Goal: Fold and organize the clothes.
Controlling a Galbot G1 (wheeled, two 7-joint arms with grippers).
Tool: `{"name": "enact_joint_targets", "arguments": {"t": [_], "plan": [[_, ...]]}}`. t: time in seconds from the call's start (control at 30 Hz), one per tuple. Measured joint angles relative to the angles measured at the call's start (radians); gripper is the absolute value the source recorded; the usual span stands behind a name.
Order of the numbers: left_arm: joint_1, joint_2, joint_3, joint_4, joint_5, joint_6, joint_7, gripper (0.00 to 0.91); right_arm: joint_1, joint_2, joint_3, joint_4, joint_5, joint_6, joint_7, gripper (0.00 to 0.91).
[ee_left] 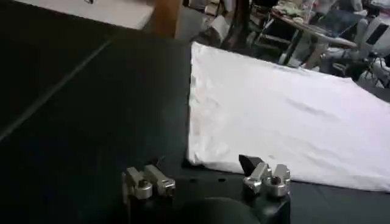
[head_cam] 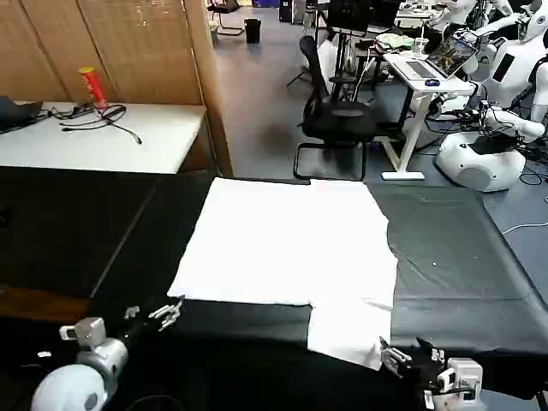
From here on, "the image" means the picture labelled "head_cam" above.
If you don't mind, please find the wooden partition screen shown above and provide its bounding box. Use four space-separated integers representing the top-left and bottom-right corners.
0 0 235 177

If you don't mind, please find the white shirt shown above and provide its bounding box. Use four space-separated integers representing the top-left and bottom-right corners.
166 177 401 372

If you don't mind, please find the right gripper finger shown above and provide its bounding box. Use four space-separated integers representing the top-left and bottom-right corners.
378 336 414 372
414 337 447 363

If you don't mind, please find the black trash bin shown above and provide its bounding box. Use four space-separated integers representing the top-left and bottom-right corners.
244 18 263 45

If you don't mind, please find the black monitor on stand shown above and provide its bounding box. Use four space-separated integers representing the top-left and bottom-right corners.
326 0 374 104

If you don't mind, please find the white standing desk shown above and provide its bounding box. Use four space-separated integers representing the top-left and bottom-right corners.
380 52 476 182

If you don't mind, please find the white wheeled robot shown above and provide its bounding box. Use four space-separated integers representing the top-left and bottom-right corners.
434 37 548 193

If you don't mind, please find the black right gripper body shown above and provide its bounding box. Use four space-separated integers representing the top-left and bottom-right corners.
402 348 450 389

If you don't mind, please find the red can yellow lid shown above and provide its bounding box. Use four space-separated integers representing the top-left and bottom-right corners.
78 66 109 110

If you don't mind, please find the silver open laptop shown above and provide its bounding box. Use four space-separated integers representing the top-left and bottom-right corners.
404 35 480 80

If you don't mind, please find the clear plastic cup with straw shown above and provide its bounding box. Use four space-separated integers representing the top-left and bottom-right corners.
412 23 430 59

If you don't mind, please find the black table cover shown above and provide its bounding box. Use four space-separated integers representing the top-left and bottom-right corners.
0 166 548 411

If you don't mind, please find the black mesh office chair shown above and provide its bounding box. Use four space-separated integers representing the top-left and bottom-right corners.
293 34 378 182

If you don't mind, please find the dark grey bag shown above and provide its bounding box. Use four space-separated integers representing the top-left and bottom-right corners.
0 95 45 133

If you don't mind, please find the white plastic container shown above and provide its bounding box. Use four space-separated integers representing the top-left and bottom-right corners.
315 38 344 83

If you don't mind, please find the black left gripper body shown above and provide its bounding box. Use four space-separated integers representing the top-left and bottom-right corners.
121 310 161 343

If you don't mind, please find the white side table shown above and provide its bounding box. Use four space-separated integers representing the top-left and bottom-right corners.
0 101 209 175

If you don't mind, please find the green and white cloth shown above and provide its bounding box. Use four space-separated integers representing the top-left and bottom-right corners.
375 33 416 51

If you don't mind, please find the white floor cable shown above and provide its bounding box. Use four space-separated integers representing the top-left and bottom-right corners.
500 220 548 235

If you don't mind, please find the white humanoid robot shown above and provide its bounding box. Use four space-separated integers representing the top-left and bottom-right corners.
443 0 548 44

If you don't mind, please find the black cable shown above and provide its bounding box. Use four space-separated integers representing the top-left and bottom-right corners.
58 104 143 146

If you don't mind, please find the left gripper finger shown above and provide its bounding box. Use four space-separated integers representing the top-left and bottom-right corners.
157 308 182 333
147 295 186 320

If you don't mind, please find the black cantilever chair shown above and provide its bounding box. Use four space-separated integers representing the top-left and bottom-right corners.
206 0 246 36

